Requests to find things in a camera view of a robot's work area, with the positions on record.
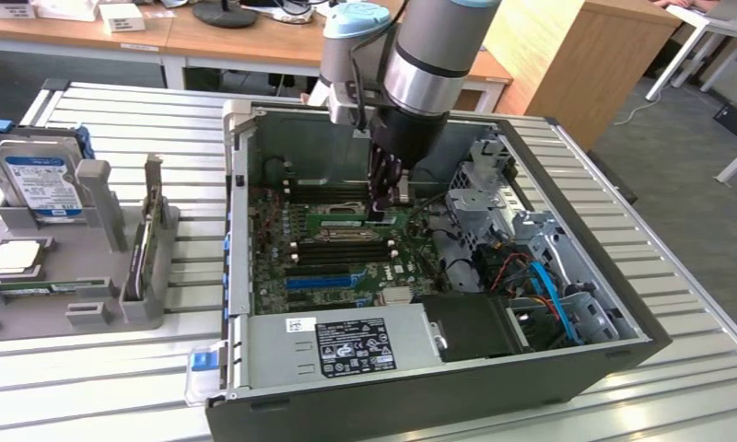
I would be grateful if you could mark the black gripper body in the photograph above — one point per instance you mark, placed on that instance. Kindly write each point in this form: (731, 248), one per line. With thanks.
(408, 136)

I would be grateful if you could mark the green RAM stick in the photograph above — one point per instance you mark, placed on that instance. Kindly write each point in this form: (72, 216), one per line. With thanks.
(338, 220)
(36, 288)

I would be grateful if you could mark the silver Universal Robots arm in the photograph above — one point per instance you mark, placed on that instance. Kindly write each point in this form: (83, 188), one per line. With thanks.
(430, 46)

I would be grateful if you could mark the person forearm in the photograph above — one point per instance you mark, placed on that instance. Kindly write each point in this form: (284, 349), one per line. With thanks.
(691, 4)

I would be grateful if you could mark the black RAM slot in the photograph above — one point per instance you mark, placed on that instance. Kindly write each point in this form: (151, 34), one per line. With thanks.
(328, 197)
(328, 189)
(344, 261)
(344, 256)
(344, 245)
(328, 182)
(344, 251)

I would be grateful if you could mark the black expansion slot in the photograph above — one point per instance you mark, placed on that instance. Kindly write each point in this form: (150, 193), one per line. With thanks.
(319, 271)

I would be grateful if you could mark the metal disk bay cage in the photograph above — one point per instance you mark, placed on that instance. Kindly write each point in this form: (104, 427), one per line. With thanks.
(528, 230)

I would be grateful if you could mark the blue expansion slot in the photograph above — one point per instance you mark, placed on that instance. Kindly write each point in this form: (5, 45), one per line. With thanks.
(319, 282)

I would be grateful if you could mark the small silver chipset heatsink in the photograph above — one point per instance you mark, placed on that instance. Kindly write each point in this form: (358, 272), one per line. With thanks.
(395, 297)

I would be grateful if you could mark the green motherboard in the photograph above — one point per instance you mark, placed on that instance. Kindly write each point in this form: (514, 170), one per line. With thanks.
(271, 276)

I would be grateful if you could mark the wooden cabinet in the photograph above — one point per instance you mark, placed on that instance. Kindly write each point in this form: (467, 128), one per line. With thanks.
(578, 69)

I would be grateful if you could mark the black fan shroud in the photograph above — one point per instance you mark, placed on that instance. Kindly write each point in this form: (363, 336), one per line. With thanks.
(467, 327)

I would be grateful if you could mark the graphics card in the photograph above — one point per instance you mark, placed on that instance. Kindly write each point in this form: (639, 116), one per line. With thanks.
(148, 221)

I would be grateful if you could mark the black monitor stand base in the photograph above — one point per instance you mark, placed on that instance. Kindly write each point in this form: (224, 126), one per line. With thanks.
(226, 17)

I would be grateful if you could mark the silver power supply unit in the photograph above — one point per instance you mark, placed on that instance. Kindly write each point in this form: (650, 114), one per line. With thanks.
(283, 354)

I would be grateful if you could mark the long wooden desk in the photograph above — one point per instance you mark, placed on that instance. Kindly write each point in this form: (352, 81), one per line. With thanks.
(160, 37)

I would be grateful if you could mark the black open PC case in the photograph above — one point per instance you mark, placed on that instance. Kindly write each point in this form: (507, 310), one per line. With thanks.
(443, 400)

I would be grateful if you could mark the blue case release latch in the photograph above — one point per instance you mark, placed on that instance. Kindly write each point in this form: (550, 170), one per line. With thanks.
(204, 359)

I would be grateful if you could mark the white cardboard box with label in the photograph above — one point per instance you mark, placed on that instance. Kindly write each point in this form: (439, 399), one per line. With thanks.
(122, 19)

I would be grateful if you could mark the grey parts rack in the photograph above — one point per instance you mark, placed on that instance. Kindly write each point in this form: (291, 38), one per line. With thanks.
(99, 317)

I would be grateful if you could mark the hard disk with blue label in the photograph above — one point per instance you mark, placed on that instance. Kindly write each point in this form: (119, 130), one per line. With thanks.
(36, 184)

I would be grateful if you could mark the silver CPU chip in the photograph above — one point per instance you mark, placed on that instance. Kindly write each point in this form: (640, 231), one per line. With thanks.
(13, 256)

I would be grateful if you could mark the flat white paper box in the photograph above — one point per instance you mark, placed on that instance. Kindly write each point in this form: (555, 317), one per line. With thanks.
(67, 10)

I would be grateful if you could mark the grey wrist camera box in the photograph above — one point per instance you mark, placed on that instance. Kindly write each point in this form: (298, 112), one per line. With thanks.
(344, 103)

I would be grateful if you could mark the white table frame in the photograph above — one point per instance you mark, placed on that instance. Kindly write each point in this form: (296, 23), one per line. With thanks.
(707, 27)

